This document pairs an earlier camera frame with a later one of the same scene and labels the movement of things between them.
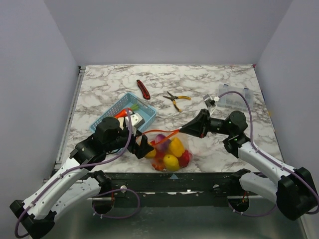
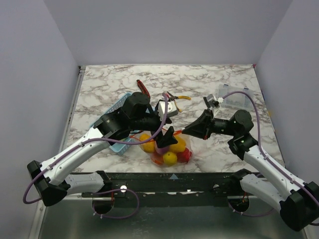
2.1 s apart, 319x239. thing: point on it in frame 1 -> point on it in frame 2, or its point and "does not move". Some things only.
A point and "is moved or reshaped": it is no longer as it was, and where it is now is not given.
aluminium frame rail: [78, 86] does not move
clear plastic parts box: [234, 100] does not move
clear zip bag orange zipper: [171, 151] is moved or reshaped
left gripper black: [144, 148] -> [163, 140]
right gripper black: [204, 123] does not move
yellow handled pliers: [174, 97] does not move
